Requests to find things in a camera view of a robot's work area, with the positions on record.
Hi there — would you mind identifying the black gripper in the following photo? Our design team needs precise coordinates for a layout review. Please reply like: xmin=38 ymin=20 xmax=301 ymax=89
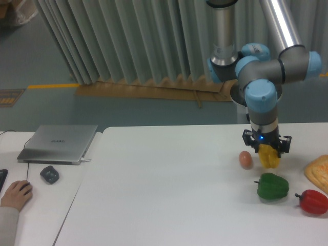
xmin=242 ymin=128 xmax=292 ymax=158

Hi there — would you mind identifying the yellow bell pepper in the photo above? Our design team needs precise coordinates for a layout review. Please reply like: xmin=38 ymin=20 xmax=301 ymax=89
xmin=258 ymin=144 xmax=280 ymax=169

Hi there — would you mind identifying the black computer mouse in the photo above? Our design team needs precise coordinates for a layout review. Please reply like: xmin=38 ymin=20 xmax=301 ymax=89
xmin=19 ymin=182 xmax=32 ymax=195

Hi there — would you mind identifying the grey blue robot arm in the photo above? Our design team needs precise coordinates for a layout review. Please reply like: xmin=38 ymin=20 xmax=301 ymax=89
xmin=207 ymin=1 xmax=322 ymax=157

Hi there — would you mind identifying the grey sleeved forearm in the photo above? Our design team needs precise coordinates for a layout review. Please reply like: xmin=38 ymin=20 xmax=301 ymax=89
xmin=1 ymin=207 xmax=19 ymax=246

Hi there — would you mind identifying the green bell pepper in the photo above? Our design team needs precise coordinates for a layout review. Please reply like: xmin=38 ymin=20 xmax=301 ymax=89
xmin=255 ymin=173 xmax=289 ymax=200

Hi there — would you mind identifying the red bell pepper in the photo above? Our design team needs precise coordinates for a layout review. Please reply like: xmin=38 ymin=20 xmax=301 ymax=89
xmin=295 ymin=190 xmax=327 ymax=215

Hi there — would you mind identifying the person's right hand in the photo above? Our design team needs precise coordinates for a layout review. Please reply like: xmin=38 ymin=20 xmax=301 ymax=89
xmin=1 ymin=180 xmax=33 ymax=212

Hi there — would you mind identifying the brown egg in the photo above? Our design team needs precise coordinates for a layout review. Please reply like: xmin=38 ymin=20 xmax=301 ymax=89
xmin=239 ymin=151 xmax=253 ymax=169

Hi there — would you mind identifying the flat bread loaf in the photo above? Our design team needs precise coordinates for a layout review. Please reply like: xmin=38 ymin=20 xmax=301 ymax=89
xmin=304 ymin=155 xmax=328 ymax=194

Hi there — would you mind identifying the brown cardboard sheet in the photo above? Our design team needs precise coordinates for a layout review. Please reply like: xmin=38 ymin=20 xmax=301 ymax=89
xmin=75 ymin=74 xmax=237 ymax=108

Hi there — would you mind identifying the pale green curtain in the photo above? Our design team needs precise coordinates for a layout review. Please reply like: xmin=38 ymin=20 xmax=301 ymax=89
xmin=35 ymin=1 xmax=327 ymax=87

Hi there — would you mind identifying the silver laptop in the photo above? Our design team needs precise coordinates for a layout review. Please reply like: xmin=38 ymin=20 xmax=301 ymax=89
xmin=17 ymin=125 xmax=98 ymax=165

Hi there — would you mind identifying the dark grey small gadget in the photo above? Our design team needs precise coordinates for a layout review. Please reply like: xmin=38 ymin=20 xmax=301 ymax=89
xmin=40 ymin=166 xmax=59 ymax=185

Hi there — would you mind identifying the black keyboard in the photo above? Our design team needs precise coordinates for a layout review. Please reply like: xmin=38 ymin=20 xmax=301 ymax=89
xmin=0 ymin=169 xmax=8 ymax=192

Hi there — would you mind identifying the plastic wrapped box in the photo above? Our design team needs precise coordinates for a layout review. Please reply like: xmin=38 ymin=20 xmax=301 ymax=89
xmin=1 ymin=0 xmax=38 ymax=27

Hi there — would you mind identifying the black mouse cable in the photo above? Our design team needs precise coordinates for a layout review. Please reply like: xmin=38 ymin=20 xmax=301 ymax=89
xmin=0 ymin=130 xmax=33 ymax=183

